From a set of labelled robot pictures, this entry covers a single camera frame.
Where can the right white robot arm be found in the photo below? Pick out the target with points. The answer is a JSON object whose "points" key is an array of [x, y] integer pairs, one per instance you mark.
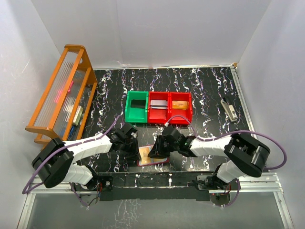
{"points": [[247, 155]]}

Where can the red bin right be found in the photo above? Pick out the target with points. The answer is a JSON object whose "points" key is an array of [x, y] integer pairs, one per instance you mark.
{"points": [[180, 117]]}

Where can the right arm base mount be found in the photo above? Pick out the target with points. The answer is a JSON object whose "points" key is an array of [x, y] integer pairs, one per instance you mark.
{"points": [[218, 190]]}

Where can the red bin left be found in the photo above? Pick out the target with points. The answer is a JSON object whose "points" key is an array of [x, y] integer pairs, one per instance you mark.
{"points": [[157, 116]]}

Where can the beige box in rack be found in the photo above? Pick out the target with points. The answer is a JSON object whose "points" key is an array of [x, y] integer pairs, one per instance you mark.
{"points": [[77, 116]]}

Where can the black grey stapler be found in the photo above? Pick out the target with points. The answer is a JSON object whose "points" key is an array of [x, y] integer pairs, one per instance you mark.
{"points": [[229, 108]]}

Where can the orange wooden rack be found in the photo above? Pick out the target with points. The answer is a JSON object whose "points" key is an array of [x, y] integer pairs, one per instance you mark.
{"points": [[72, 83]]}

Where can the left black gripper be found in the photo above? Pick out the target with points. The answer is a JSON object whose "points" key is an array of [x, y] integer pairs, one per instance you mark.
{"points": [[133, 148]]}

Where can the red leather card holder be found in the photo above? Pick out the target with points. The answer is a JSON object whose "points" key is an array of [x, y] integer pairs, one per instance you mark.
{"points": [[152, 162]]}

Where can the orange patterned credit card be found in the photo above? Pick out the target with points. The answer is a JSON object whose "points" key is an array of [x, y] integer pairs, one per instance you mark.
{"points": [[144, 153]]}

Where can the red bin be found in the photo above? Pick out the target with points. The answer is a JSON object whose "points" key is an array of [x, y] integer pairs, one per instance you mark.
{"points": [[180, 117], [157, 116]]}

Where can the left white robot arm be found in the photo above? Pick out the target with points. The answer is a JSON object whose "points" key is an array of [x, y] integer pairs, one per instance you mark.
{"points": [[57, 162]]}

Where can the grey striped card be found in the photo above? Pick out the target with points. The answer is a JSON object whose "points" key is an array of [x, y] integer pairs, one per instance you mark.
{"points": [[158, 104]]}

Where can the green plastic bin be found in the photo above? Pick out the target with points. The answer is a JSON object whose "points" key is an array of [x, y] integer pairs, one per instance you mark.
{"points": [[136, 108]]}

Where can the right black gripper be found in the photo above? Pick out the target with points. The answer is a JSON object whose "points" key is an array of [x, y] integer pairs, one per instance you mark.
{"points": [[158, 146]]}

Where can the orange card in bin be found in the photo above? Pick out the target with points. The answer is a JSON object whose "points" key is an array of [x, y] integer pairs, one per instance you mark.
{"points": [[181, 105]]}

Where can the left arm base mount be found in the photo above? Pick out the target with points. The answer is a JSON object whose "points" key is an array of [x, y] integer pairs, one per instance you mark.
{"points": [[102, 183]]}

